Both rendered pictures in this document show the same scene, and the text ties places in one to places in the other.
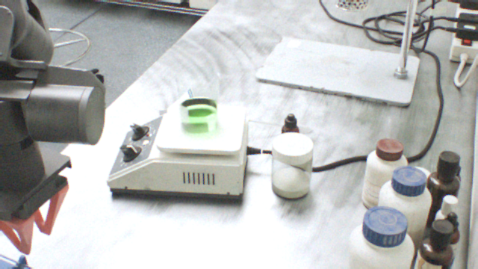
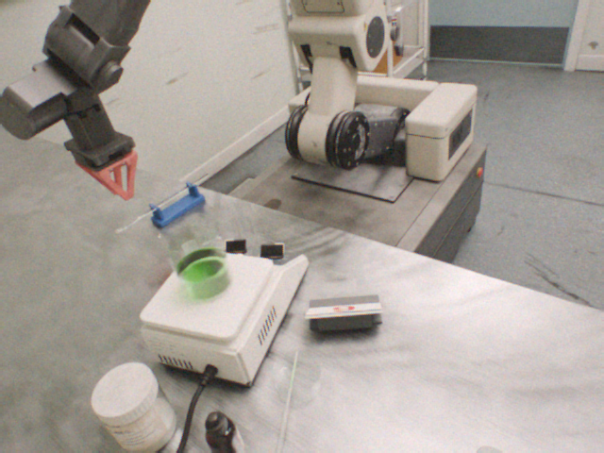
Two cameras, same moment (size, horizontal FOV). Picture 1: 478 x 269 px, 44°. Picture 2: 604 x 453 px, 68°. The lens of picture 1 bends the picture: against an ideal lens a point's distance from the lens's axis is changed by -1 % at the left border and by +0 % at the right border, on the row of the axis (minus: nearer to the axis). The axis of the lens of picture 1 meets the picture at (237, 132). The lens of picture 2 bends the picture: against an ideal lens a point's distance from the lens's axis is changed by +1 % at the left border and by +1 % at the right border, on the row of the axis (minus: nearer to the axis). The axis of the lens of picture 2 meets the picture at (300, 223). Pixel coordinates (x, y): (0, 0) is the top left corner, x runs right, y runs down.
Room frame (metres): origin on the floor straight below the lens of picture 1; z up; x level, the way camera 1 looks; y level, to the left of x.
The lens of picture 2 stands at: (0.98, -0.26, 1.19)
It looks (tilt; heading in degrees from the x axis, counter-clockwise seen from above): 37 degrees down; 112
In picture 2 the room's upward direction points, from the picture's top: 11 degrees counter-clockwise
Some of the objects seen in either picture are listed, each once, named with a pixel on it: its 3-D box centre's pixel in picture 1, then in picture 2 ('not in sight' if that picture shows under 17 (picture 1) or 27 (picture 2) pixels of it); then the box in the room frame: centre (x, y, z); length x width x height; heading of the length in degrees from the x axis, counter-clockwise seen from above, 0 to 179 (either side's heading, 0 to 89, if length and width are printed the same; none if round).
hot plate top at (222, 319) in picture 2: (203, 128); (209, 290); (0.73, 0.05, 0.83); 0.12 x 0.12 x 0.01; 85
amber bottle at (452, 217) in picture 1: (447, 237); not in sight; (0.55, -0.26, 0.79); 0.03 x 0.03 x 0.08
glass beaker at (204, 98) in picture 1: (199, 101); (202, 260); (0.73, 0.06, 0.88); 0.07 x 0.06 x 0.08; 0
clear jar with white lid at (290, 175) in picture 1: (291, 166); (137, 410); (0.70, -0.08, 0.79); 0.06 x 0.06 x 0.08
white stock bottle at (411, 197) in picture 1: (402, 211); not in sight; (0.58, -0.21, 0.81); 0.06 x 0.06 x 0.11
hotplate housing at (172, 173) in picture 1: (187, 151); (228, 299); (0.74, 0.08, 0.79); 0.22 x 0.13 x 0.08; 85
